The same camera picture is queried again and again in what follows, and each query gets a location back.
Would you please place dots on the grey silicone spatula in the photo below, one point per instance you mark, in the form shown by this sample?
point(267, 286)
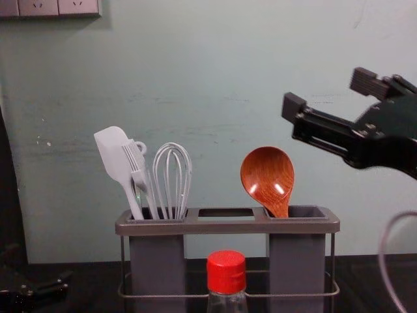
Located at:
point(112, 153)

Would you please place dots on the grey silicone basting brush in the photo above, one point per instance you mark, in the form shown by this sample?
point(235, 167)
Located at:
point(135, 159)

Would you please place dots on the black table cloth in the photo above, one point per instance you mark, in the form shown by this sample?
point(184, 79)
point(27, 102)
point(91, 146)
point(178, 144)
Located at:
point(81, 283)

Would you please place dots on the white wall socket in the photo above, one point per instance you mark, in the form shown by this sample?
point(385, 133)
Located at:
point(38, 6)
point(78, 6)

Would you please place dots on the grey utensil rack steel bars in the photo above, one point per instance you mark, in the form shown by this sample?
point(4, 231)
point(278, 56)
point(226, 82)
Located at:
point(224, 225)

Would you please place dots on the red bottle cap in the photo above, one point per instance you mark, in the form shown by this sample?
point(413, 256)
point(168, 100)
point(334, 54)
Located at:
point(226, 270)

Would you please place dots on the clear bottle with red cap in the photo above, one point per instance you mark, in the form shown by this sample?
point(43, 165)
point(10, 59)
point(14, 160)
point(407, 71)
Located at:
point(226, 293)

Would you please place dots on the grey plastic utensil cup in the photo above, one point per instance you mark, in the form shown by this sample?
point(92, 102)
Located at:
point(156, 270)
point(296, 270)

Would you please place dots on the grey silicone whisk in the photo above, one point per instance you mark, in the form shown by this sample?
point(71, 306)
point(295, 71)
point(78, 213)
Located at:
point(172, 179)

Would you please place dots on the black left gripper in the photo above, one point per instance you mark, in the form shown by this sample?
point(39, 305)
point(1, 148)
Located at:
point(9, 298)

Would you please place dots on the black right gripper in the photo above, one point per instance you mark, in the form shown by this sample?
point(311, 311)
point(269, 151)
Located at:
point(387, 137)

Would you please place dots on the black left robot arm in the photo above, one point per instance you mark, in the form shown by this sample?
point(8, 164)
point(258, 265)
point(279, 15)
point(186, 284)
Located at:
point(9, 195)

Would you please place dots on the brown wooden spoon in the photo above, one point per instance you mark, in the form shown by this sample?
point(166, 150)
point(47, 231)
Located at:
point(267, 176)

